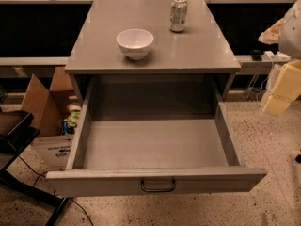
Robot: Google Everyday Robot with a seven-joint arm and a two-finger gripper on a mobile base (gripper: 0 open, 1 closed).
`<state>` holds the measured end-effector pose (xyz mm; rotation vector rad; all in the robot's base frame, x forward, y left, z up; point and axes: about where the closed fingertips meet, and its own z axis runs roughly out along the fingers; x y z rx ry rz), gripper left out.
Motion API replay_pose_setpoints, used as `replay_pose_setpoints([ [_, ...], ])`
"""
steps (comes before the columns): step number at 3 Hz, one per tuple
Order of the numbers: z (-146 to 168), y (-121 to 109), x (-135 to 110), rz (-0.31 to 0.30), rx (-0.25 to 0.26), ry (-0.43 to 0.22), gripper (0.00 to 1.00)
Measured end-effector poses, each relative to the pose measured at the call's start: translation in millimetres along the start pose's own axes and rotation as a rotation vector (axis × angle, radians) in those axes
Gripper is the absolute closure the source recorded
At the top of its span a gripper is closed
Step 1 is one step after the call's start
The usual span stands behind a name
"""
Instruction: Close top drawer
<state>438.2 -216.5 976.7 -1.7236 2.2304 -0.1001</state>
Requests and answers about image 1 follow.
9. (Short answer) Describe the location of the black adapter block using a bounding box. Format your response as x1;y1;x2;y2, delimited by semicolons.
250;50;262;61

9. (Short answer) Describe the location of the white power strip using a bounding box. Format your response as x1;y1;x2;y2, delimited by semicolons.
263;51;290;61

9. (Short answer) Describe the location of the grey drawer cabinet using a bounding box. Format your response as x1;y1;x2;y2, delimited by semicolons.
65;0;240;76

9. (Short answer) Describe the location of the white ceramic bowl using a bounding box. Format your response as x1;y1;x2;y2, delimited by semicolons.
116;29;154;60

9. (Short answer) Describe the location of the brown cardboard box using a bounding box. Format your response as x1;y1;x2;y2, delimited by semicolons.
21;67;77;170

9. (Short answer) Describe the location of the white hanging cable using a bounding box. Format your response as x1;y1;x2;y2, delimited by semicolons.
254;59;275;105

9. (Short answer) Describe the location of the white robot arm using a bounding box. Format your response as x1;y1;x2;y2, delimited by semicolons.
258;0;301;118

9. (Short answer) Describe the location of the black floor cable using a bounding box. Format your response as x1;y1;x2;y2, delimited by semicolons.
6;141;95;226

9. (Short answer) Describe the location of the silver soda can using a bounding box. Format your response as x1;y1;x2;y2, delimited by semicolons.
170;0;188;32

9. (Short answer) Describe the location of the colourful toy figure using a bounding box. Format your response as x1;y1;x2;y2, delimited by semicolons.
61;103;81;135

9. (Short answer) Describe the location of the grey top drawer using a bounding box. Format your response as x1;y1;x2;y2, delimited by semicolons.
47;74;266;197

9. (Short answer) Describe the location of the black metal stand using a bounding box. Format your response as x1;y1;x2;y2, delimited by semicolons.
0;110;69;226

